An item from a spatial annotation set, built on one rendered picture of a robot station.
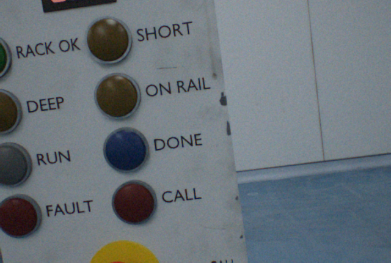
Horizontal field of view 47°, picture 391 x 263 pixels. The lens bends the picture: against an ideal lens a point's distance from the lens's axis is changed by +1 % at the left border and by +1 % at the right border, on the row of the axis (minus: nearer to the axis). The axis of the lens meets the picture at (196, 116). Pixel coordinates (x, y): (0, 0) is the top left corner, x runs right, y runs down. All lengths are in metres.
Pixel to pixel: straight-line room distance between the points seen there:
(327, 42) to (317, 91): 0.42
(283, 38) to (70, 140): 3.65
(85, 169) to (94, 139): 0.02
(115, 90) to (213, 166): 0.08
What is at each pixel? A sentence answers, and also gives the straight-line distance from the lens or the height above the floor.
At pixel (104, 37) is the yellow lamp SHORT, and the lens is 0.29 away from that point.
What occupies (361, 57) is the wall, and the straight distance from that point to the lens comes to 4.06.
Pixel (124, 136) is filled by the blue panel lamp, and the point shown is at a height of 1.07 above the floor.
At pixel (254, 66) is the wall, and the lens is 3.89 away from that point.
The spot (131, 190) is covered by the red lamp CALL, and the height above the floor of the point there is 1.03.
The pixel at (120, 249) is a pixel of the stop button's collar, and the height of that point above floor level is 0.99.
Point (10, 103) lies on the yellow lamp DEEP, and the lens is 0.31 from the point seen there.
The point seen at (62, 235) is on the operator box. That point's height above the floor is 1.00.
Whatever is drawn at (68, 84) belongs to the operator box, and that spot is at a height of 1.11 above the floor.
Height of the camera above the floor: 1.11
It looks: 7 degrees down
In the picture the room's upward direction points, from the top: 8 degrees counter-clockwise
